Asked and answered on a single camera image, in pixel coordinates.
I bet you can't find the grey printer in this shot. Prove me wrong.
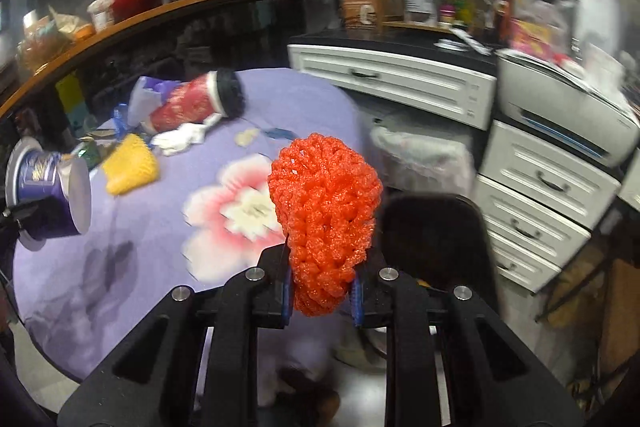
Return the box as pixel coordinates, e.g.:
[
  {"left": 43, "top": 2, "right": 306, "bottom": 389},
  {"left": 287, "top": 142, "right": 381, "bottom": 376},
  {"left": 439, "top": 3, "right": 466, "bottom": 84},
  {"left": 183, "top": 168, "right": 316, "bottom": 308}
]
[{"left": 497, "top": 49, "right": 640, "bottom": 168}]

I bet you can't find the red yellow package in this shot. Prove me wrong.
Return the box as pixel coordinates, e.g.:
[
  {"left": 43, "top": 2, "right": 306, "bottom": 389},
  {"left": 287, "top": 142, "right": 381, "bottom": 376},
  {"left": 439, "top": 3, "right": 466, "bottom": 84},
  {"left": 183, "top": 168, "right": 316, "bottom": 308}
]
[{"left": 510, "top": 19, "right": 557, "bottom": 58}]

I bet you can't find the orange foam fruit net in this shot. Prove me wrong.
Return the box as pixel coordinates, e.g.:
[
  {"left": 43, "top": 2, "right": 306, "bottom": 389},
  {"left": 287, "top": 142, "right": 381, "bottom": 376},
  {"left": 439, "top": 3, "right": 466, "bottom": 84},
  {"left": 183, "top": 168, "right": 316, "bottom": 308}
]
[{"left": 267, "top": 133, "right": 384, "bottom": 318}]

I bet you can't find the curved wooden counter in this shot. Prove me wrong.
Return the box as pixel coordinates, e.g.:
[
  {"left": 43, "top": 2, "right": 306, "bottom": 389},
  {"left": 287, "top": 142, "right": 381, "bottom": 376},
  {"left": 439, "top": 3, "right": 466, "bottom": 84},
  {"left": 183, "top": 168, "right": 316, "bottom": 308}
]
[{"left": 0, "top": 0, "right": 342, "bottom": 118}]

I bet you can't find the black trash bin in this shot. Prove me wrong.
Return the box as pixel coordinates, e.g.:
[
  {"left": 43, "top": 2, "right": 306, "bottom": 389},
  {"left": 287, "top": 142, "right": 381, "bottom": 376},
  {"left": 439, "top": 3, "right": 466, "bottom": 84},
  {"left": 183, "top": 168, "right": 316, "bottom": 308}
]
[{"left": 382, "top": 194, "right": 501, "bottom": 315}]

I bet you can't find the purple floral tablecloth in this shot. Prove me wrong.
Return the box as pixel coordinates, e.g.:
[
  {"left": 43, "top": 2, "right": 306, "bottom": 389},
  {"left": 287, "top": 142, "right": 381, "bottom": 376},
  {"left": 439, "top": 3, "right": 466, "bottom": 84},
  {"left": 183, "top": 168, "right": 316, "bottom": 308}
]
[{"left": 12, "top": 67, "right": 373, "bottom": 383}]

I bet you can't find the white paper cup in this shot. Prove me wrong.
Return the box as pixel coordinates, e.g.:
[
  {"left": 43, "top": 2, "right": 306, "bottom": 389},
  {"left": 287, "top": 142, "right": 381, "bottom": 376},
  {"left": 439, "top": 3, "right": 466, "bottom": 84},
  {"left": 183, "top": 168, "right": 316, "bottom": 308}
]
[{"left": 87, "top": 0, "right": 117, "bottom": 32}]

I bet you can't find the white crumpled tissue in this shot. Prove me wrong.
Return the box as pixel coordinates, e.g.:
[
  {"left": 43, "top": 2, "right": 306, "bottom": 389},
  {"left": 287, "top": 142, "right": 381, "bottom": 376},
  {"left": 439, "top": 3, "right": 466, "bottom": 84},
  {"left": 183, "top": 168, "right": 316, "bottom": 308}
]
[{"left": 152, "top": 112, "right": 223, "bottom": 156}]

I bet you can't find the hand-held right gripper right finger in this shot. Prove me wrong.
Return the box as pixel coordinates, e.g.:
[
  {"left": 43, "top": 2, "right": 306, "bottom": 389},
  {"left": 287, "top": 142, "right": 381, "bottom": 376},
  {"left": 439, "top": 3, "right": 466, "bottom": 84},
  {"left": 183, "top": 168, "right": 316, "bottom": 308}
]
[{"left": 349, "top": 267, "right": 586, "bottom": 427}]

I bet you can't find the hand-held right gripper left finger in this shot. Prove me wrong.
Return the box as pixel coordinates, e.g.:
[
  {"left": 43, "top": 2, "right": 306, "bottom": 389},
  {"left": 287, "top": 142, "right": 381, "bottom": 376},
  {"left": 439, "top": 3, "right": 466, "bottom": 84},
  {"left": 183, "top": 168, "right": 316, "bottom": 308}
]
[{"left": 57, "top": 244, "right": 294, "bottom": 427}]

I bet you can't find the yellow foam fruit net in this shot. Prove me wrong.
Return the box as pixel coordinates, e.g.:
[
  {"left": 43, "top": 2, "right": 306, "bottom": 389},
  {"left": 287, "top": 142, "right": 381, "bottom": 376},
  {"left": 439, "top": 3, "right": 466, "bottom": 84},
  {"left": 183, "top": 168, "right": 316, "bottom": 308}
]
[{"left": 102, "top": 133, "right": 160, "bottom": 196}]

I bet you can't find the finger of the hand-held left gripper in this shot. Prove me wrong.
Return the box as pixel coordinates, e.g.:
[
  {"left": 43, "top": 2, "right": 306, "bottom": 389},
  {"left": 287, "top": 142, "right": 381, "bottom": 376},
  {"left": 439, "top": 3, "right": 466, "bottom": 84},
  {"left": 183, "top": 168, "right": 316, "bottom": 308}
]
[{"left": 0, "top": 199, "right": 42, "bottom": 233}]

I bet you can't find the purple paper tub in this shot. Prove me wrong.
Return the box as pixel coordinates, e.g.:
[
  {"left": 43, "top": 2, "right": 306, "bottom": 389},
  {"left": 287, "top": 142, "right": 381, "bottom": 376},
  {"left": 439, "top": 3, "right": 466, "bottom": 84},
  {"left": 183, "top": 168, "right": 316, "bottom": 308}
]
[{"left": 6, "top": 137, "right": 93, "bottom": 253}]

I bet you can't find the red paper cup black lid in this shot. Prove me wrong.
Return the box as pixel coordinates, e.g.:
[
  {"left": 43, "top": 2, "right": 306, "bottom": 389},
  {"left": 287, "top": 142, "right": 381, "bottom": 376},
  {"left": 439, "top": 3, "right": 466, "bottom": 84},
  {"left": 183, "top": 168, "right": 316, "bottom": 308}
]
[{"left": 150, "top": 69, "right": 247, "bottom": 134}]

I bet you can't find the wide white drawer cabinet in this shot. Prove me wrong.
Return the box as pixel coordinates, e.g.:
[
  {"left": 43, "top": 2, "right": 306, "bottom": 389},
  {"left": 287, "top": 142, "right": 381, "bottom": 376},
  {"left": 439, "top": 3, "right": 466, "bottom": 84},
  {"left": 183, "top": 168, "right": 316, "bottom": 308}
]
[{"left": 287, "top": 42, "right": 498, "bottom": 131}]

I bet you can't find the purple plastic wrapper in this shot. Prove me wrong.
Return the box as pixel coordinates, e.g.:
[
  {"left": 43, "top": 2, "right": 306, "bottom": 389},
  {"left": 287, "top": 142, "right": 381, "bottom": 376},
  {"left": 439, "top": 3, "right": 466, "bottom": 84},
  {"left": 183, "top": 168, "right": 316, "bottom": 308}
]
[{"left": 131, "top": 76, "right": 180, "bottom": 128}]

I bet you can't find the white drawer stack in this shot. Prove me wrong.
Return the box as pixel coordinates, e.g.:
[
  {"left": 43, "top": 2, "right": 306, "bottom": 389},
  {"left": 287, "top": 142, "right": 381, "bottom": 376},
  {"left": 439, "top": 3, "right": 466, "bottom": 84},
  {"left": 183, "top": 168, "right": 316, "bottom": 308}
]
[{"left": 475, "top": 122, "right": 623, "bottom": 294}]

